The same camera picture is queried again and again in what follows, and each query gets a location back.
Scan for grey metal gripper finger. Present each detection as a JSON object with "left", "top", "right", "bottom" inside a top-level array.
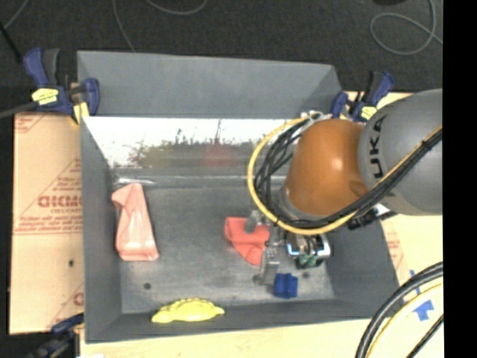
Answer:
[
  {"left": 244, "top": 210, "right": 264, "bottom": 235},
  {"left": 253, "top": 260, "right": 281, "bottom": 287}
]

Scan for red cloth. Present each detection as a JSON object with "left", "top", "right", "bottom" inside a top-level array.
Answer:
[{"left": 224, "top": 216, "right": 271, "bottom": 267}]

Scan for blue plastic block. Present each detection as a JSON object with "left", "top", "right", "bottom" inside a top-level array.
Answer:
[{"left": 273, "top": 272, "right": 300, "bottom": 299}]

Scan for grey metal bin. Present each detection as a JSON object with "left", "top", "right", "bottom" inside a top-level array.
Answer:
[{"left": 76, "top": 50, "right": 402, "bottom": 342}]

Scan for yellow toy animal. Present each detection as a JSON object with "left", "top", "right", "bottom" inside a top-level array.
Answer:
[{"left": 150, "top": 298, "right": 226, "bottom": 324}]

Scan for pink cloth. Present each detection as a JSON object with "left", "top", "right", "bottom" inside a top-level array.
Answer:
[{"left": 110, "top": 183, "right": 161, "bottom": 263}]

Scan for brown cardboard board, red print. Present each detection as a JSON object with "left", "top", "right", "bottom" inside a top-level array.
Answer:
[{"left": 7, "top": 110, "right": 411, "bottom": 336}]

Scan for black cylinder on white bracket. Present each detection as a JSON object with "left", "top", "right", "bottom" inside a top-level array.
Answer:
[{"left": 346, "top": 204, "right": 397, "bottom": 231}]

